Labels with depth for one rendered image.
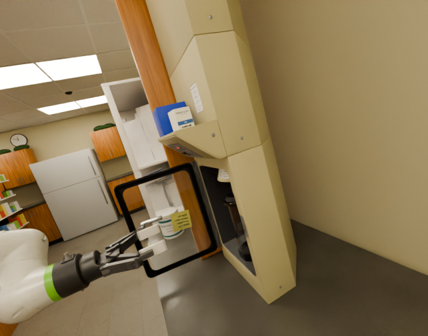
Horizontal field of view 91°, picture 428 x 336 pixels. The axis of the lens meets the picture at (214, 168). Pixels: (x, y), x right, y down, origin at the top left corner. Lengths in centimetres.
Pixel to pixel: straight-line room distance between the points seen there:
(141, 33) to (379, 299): 114
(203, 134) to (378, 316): 62
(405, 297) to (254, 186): 48
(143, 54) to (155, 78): 9
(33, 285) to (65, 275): 7
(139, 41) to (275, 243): 85
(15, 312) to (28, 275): 8
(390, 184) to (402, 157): 9
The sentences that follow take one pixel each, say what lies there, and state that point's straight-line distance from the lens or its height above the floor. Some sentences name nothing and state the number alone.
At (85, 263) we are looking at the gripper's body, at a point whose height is 125.
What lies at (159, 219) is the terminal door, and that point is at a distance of 88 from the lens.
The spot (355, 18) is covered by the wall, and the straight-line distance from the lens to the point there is 79.
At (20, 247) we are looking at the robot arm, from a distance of 77.
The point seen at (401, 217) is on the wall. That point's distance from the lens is 85.
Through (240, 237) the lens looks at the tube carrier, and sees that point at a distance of 77.
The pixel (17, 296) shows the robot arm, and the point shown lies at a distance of 72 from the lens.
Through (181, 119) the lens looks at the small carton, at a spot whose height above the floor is 154.
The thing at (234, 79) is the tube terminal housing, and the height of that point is 160.
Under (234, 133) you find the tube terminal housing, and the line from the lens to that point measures 56.
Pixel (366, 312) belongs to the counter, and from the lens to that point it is 76.
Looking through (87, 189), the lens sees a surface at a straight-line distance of 551.
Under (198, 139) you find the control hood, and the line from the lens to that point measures 52.
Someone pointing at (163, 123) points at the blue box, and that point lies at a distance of 70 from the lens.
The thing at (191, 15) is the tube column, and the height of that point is 175.
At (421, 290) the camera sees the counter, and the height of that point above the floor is 94.
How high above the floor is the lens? 150
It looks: 11 degrees down
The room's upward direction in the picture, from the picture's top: 16 degrees counter-clockwise
